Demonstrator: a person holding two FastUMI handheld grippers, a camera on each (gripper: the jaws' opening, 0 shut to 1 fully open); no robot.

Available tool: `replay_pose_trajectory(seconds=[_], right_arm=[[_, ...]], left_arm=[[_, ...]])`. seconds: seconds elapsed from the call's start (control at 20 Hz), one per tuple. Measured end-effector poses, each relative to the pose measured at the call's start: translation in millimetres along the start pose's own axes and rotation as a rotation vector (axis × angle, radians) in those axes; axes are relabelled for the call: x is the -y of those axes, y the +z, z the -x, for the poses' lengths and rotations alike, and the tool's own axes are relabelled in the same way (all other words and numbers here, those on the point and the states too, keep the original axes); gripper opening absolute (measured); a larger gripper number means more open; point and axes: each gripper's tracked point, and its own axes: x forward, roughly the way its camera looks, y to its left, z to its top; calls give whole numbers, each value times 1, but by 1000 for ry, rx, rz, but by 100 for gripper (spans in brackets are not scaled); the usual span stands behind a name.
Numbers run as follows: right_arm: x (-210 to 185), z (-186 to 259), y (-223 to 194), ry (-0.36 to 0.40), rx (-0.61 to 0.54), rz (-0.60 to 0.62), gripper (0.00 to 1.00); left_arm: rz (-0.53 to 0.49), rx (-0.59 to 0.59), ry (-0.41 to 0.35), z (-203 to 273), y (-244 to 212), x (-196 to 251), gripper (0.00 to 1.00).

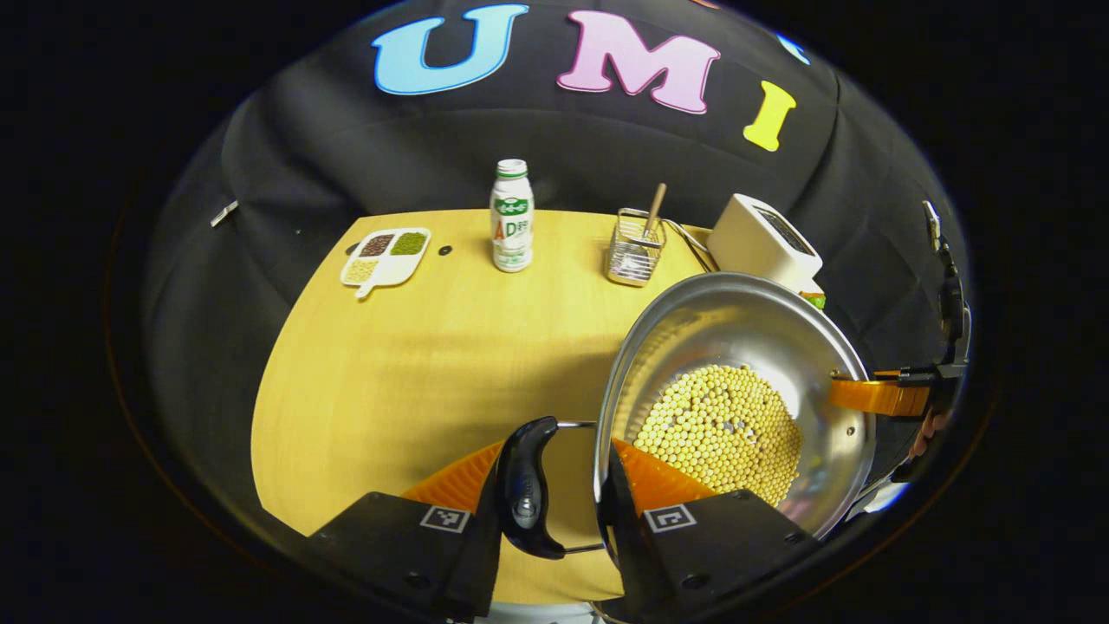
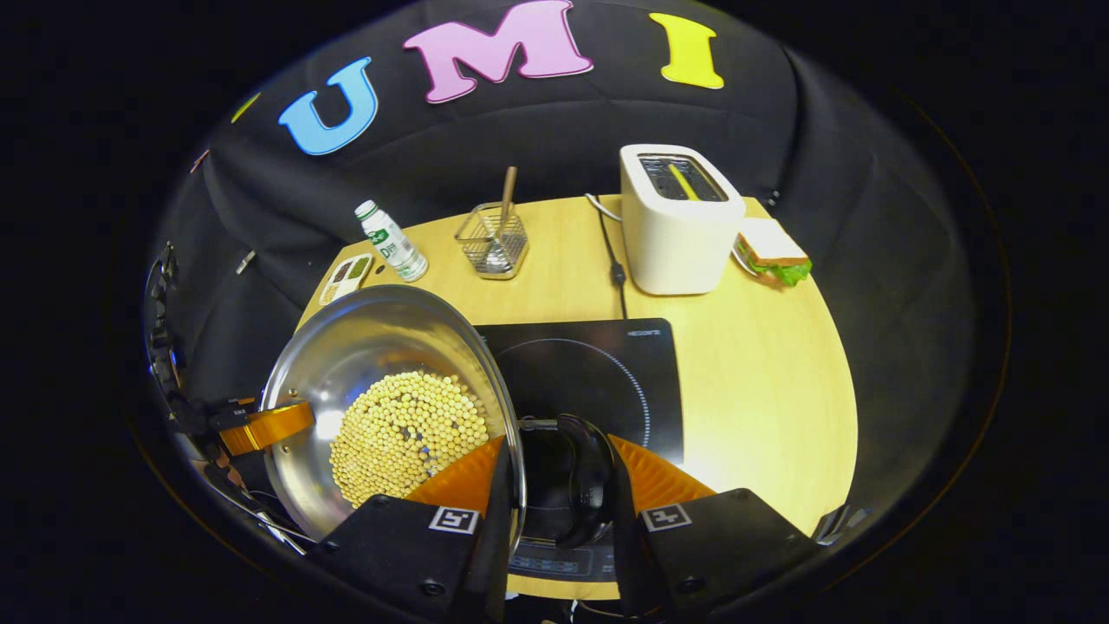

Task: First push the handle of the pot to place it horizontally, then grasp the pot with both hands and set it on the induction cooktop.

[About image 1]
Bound yellow soybeans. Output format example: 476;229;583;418
631;363;805;509

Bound small clear utensil holder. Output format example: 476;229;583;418
606;208;667;289

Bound steel pot with bail handle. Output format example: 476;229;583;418
494;271;879;624

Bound white drink bottle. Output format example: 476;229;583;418
489;158;536;275

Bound white toaster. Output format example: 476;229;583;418
705;192;825;296

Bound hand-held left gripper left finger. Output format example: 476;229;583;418
302;440;506;623

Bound black backdrop cloth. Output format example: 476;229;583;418
143;0;967;521

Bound toaster power cable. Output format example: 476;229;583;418
665;218;717;273

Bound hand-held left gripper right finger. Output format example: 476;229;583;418
596;437;817;624

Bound white divided bean plate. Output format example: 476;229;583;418
339;226;433;301

